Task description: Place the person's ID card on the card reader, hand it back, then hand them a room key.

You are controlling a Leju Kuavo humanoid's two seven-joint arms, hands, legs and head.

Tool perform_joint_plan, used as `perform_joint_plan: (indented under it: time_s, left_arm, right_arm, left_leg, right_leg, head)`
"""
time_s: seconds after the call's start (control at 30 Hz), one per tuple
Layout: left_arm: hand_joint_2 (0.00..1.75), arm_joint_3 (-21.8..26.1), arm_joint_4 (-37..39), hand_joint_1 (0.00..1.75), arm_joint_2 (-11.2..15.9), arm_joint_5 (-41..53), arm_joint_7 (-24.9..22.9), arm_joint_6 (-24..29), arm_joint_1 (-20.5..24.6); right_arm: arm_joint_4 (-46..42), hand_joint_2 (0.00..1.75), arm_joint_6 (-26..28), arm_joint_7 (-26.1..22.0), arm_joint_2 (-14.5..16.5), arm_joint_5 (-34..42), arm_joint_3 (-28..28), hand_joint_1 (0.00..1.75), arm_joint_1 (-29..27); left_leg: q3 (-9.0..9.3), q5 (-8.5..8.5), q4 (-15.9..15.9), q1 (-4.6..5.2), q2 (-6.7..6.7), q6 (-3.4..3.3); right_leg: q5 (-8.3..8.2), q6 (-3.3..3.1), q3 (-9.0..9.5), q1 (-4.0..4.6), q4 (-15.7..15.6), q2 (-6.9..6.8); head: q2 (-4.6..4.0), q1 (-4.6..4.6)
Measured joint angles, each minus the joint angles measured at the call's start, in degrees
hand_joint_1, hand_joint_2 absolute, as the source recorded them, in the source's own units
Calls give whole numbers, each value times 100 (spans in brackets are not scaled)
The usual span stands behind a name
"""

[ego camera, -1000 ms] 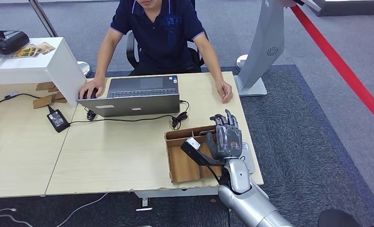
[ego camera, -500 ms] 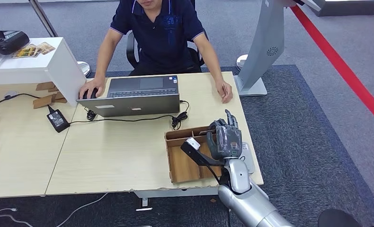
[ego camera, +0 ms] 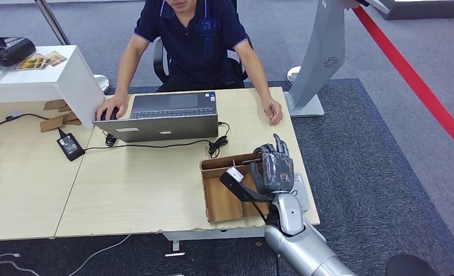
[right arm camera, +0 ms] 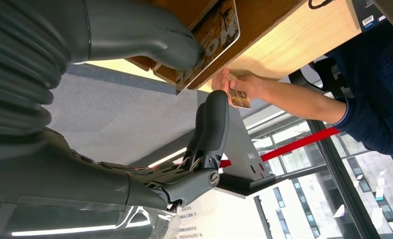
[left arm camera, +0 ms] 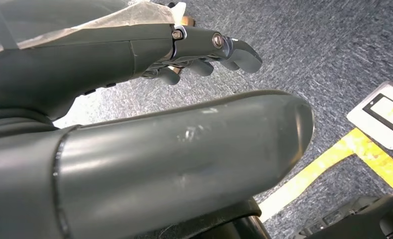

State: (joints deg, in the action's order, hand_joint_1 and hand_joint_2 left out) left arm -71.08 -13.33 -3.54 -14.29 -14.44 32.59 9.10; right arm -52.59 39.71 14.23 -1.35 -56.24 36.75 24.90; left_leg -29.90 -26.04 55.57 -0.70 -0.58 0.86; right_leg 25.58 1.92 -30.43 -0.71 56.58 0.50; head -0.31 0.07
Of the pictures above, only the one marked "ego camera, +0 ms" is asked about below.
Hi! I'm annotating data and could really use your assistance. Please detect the person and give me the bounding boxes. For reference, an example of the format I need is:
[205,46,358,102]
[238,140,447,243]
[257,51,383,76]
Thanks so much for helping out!
[95,0,284,127]

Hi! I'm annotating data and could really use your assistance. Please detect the person's left hand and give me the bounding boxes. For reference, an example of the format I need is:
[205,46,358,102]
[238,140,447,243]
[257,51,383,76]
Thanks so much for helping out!
[261,97,284,127]

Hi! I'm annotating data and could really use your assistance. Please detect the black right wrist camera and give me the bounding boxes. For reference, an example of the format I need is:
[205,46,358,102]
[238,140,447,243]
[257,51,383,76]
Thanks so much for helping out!
[219,167,274,202]

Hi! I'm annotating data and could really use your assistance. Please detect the black round object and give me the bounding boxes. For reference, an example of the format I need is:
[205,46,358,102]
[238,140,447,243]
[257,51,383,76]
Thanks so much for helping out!
[386,254,441,276]

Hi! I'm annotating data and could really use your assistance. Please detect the grey kiosk stand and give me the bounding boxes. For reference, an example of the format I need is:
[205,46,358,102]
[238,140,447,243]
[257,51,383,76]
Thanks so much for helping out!
[283,0,391,118]

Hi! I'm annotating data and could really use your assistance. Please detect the grey laptop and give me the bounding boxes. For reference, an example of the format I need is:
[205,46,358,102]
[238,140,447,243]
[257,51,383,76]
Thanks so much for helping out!
[92,91,220,144]

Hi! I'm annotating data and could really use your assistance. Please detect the round metal stanchion base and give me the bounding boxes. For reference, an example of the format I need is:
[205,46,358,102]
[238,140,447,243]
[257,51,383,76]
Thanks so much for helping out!
[286,66,302,87]
[94,74,111,94]

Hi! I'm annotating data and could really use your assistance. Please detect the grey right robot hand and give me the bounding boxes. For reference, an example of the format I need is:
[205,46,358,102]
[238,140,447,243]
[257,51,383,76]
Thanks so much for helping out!
[249,133,295,195]

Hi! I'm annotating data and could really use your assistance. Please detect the person's right hand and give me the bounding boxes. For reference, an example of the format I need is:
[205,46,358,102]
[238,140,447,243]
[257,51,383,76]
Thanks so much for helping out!
[95,94,129,122]

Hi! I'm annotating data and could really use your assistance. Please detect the light wood desk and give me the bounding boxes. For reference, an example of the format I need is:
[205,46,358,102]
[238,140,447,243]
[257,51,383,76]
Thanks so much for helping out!
[0,101,95,243]
[55,86,321,243]

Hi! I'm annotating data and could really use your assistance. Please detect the black office chair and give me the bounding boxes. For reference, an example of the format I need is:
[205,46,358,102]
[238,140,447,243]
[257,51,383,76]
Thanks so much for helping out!
[153,38,251,85]

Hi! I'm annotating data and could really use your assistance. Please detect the white floor cable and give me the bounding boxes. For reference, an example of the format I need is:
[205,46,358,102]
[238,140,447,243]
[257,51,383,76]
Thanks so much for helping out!
[0,253,41,276]
[68,234,133,276]

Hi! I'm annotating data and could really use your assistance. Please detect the printed picture cards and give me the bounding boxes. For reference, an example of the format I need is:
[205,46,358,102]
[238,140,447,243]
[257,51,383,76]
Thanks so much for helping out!
[14,51,68,72]

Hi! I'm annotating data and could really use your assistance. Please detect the black payment terminal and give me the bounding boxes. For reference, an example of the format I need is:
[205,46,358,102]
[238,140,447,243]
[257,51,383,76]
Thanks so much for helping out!
[0,36,37,68]

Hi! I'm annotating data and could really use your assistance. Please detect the wooden divided organiser box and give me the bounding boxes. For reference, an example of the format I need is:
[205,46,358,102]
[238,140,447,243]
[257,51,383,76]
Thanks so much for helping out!
[199,152,274,224]

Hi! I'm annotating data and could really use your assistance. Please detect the dark display platform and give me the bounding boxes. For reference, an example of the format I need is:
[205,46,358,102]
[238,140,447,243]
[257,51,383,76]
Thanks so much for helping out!
[377,0,454,22]

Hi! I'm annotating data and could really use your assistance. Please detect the black power adapter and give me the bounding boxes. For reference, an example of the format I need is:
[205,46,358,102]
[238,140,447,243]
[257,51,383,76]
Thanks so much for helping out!
[56,133,86,162]

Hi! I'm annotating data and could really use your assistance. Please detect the black laptop power cable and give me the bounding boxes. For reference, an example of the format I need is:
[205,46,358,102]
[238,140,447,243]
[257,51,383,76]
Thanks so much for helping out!
[82,121,232,159]

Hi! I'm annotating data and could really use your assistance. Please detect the metal stanchion pole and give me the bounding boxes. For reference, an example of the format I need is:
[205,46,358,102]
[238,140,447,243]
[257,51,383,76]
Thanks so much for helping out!
[33,0,72,47]

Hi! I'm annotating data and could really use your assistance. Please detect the black computer mouse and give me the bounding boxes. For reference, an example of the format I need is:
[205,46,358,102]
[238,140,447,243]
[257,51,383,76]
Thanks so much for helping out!
[99,107,120,121]

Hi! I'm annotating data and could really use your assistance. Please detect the clear plastic right hand cover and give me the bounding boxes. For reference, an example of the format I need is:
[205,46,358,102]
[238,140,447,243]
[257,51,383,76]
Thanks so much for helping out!
[262,151,295,194]

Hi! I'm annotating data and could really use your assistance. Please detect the dark blue carpet mat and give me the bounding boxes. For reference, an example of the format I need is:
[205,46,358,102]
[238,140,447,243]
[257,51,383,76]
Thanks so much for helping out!
[0,78,454,276]

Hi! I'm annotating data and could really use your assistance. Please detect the black mouse cable bundle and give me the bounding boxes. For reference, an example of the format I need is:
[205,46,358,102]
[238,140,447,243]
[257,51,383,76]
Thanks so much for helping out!
[102,131,120,148]

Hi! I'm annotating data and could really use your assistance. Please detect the black mains cable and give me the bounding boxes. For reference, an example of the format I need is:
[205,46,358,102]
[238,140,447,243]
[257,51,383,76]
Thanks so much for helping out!
[0,112,65,138]

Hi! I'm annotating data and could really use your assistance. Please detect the red floor tape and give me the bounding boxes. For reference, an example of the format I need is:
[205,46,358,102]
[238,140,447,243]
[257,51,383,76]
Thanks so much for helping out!
[351,6,454,160]

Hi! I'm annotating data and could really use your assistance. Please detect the brown cardboard piece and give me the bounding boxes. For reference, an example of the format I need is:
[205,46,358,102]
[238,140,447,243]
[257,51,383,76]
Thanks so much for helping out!
[39,114,65,133]
[43,99,68,112]
[63,110,82,126]

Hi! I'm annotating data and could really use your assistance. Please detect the white counter box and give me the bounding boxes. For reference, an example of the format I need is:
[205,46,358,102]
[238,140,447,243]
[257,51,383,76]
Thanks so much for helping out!
[0,45,106,131]

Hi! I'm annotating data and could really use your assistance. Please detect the white desk leg bracket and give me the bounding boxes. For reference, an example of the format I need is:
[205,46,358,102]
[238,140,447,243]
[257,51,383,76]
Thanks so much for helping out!
[164,240,186,259]

